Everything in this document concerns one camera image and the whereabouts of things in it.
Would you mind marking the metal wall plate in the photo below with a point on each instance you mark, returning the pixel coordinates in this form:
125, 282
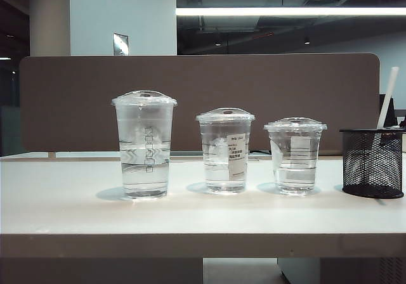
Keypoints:
120, 44

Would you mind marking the white plastic straw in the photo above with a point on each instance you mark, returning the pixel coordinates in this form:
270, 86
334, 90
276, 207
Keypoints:
389, 95

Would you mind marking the long ceiling light strip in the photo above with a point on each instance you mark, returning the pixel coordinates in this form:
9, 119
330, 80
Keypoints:
285, 11

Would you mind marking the black monitor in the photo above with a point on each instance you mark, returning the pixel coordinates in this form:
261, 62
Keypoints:
393, 116

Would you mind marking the black mesh pen holder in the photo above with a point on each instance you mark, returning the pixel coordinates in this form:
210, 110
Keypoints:
371, 170

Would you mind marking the small clear lidded plastic cup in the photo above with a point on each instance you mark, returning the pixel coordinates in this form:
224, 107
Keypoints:
295, 177

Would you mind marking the partition support bracket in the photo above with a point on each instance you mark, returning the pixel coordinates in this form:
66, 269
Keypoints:
52, 154

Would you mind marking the large clear lidded plastic cup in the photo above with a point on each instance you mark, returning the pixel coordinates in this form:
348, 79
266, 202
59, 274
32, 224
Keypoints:
142, 176

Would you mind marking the brown desk partition panel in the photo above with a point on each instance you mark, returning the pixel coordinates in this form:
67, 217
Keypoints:
79, 106

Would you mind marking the medium clear cup printed label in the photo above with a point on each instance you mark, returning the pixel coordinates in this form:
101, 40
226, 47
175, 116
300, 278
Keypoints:
219, 173

